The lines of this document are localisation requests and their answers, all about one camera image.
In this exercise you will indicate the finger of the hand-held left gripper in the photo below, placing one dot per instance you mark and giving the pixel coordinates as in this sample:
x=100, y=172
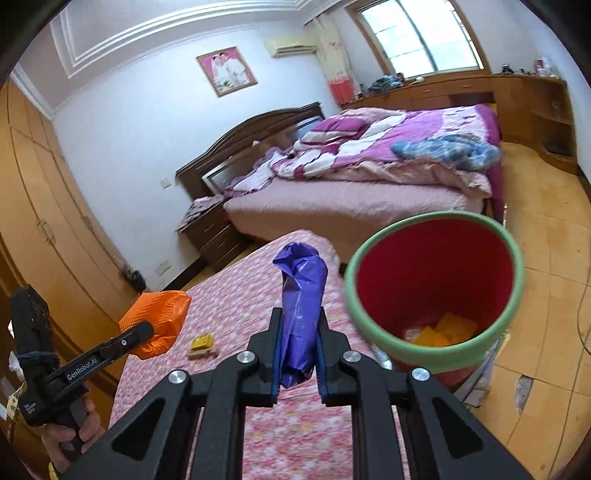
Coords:
x=134, y=336

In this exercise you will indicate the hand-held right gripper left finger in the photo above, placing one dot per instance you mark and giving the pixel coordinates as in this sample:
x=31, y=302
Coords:
x=276, y=364

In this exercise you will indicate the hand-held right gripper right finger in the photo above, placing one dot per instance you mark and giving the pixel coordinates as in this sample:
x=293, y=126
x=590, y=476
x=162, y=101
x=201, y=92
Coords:
x=322, y=364

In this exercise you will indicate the orange foam fruit net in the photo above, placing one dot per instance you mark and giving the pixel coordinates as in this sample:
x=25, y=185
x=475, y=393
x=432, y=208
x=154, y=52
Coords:
x=161, y=314

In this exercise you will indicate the purple plastic bag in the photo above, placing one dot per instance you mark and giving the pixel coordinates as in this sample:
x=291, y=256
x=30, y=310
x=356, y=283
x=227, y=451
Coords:
x=300, y=300

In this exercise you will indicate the yellow foam fruit net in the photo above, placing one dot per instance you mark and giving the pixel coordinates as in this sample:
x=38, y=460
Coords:
x=457, y=325
x=427, y=338

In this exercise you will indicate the red bin with green rim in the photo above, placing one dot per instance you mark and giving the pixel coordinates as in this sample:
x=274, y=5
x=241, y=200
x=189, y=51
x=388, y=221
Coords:
x=438, y=267

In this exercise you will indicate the person's left hand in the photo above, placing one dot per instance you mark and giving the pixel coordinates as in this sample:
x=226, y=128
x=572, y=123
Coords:
x=53, y=443

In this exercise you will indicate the small black bag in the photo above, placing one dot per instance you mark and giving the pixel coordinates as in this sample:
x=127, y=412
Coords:
x=134, y=280

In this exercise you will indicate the small yellow wrapper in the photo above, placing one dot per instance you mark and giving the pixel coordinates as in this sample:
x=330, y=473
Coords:
x=202, y=347

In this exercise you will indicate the pink floral tablecloth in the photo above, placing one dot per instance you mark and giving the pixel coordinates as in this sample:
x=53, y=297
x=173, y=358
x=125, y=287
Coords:
x=231, y=295

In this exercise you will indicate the dark wooden nightstand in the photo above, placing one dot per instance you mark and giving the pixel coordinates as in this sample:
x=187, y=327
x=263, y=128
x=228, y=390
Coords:
x=217, y=235

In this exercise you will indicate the pile of pink clothes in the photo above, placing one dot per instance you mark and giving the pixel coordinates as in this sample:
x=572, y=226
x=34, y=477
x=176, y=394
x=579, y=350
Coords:
x=203, y=205

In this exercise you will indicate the light wooden wardrobe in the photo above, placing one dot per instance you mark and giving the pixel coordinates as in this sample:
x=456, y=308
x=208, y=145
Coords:
x=46, y=207

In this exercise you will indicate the bed with pink sheet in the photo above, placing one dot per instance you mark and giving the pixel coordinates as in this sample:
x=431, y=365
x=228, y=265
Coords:
x=346, y=203

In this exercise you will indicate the frilled purple pillow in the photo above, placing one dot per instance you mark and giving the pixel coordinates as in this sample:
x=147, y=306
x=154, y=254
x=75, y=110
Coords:
x=251, y=177

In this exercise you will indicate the dark wooden headboard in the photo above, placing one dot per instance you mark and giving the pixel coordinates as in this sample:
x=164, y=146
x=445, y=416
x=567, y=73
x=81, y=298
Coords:
x=231, y=138

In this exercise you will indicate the purple and white quilt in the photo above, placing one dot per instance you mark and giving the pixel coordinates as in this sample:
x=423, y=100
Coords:
x=360, y=134

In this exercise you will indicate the blue patterned cloth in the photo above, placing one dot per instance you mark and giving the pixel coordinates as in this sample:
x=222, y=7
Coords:
x=443, y=152

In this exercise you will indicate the dark blue clothes pile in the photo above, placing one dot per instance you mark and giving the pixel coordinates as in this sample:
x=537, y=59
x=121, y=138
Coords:
x=385, y=85

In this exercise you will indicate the cream and red curtain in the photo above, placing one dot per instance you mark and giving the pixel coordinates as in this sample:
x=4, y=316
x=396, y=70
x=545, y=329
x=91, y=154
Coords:
x=334, y=60

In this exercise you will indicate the long wooden desk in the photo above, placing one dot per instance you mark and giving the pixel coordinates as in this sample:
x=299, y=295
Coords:
x=517, y=97

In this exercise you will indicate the wooden framed window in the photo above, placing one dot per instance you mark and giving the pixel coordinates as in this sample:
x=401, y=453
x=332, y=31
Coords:
x=415, y=37

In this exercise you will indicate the small black gadget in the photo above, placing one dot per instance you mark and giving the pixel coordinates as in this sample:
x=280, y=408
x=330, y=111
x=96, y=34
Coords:
x=506, y=69

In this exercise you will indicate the white and red bottles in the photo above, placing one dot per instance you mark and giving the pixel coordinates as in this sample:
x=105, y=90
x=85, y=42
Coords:
x=545, y=67

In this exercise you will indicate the white wall socket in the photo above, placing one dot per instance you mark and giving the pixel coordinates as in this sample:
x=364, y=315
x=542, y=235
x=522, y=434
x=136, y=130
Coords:
x=163, y=267

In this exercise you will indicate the framed wall picture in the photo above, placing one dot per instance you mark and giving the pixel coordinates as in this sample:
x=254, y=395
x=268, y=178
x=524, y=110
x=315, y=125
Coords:
x=226, y=71

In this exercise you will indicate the wall air conditioner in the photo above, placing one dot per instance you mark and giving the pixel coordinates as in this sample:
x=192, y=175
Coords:
x=291, y=46

